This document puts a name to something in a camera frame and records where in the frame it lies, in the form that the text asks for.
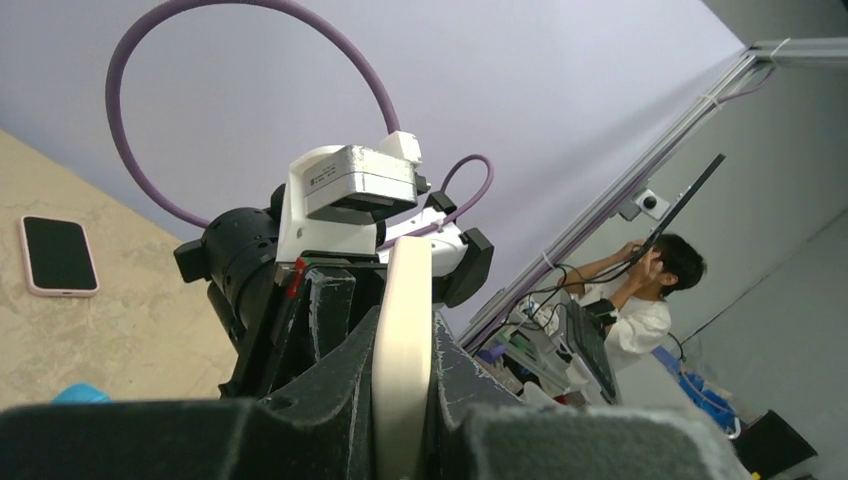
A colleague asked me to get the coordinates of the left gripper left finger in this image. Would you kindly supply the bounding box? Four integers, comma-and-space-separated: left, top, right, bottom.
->
1, 310, 378, 479

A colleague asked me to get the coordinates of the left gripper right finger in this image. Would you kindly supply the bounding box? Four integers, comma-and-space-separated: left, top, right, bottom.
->
427, 313, 752, 479

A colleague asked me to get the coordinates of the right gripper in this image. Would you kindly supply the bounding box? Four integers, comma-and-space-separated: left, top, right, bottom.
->
218, 254, 387, 399

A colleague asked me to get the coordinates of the white phone case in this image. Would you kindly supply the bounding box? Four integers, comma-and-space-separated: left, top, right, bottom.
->
371, 237, 433, 479

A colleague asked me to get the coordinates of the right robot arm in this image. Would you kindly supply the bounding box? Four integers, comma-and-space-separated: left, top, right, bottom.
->
173, 185, 495, 399

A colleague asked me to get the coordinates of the phone in pink case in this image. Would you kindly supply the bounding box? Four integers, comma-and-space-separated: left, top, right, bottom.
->
19, 215, 100, 298

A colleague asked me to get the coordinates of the person in white shirt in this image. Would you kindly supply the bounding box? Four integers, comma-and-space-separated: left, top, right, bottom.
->
558, 234, 707, 372

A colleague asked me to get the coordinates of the blue toy microphone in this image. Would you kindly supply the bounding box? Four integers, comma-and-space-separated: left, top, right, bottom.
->
52, 383, 112, 404

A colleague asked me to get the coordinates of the black monitor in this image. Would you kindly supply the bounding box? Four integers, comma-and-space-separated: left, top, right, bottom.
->
628, 153, 726, 266

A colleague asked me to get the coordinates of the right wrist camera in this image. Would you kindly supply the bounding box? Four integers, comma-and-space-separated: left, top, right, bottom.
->
276, 132, 422, 265

